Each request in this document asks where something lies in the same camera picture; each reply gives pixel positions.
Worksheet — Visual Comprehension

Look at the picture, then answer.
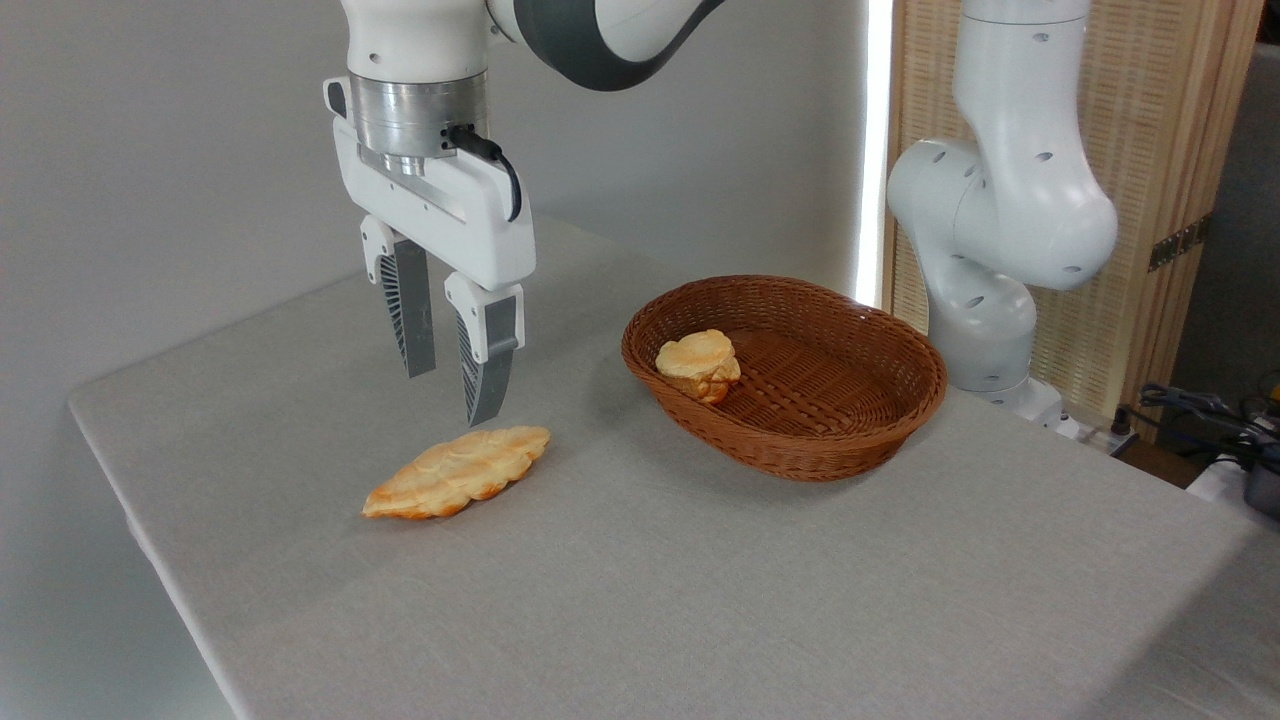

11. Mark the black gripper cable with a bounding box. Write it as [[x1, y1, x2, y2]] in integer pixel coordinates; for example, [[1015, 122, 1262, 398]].
[[445, 123, 524, 223]]

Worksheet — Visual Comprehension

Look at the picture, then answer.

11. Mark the long braided golden bread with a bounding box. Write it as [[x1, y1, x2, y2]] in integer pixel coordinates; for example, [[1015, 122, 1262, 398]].
[[361, 426, 552, 521]]

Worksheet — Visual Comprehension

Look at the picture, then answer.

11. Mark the black cable bundle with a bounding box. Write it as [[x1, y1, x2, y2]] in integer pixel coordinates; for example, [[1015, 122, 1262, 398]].
[[1110, 383, 1280, 471]]

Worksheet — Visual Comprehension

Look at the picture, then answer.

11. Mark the grey tablecloth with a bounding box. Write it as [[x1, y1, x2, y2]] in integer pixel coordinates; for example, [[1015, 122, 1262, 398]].
[[68, 215, 1280, 720]]

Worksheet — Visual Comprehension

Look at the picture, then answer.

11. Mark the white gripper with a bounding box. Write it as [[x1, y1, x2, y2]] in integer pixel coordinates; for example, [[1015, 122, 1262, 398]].
[[323, 77, 537, 428]]

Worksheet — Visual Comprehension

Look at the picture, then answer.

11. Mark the round golden bread roll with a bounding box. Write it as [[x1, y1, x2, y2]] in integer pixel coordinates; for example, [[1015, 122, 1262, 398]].
[[655, 329, 742, 405]]

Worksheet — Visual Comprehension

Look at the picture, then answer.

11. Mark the dark metal screen hinge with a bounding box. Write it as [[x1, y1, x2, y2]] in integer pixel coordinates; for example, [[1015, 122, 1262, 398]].
[[1148, 215, 1213, 273]]

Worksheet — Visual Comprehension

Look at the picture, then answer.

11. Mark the brown oval wicker basket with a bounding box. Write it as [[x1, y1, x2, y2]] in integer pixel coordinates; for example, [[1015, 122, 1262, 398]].
[[621, 275, 949, 483]]

